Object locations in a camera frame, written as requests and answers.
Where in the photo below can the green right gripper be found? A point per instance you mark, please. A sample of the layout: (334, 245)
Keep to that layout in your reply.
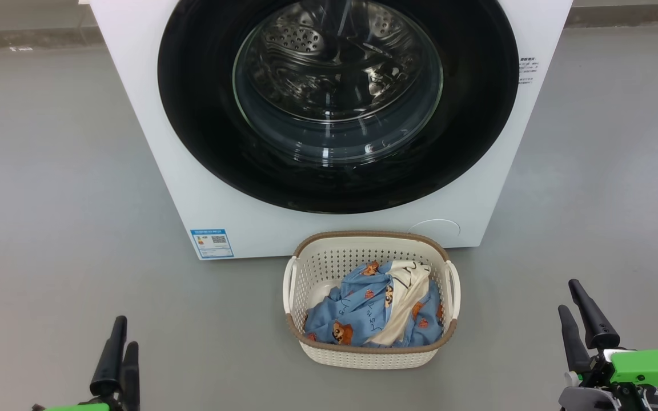
(649, 368)

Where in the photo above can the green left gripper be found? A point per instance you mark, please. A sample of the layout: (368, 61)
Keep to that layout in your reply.
(77, 407)

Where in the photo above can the cream white garment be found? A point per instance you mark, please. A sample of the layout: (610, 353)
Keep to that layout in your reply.
(403, 302)

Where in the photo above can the blue bear print garment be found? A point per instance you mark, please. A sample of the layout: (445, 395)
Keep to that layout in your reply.
(352, 308)

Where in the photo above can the black round glass washer door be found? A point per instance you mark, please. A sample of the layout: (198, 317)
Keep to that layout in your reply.
(203, 114)

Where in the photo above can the white front-load washing machine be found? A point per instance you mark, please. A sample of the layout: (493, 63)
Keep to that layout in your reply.
(192, 200)

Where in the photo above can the stainless steel washer drum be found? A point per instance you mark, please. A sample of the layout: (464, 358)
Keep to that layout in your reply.
(334, 63)

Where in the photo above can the blue energy label sticker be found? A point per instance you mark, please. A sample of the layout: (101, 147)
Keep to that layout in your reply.
(212, 244)

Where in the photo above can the round white filter cover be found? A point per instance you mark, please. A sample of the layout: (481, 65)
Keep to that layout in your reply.
(434, 228)

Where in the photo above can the cream laundry basket brown rim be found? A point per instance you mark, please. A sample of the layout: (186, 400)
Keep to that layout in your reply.
(363, 357)

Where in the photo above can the small printed text label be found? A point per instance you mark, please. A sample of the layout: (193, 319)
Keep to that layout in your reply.
(527, 69)

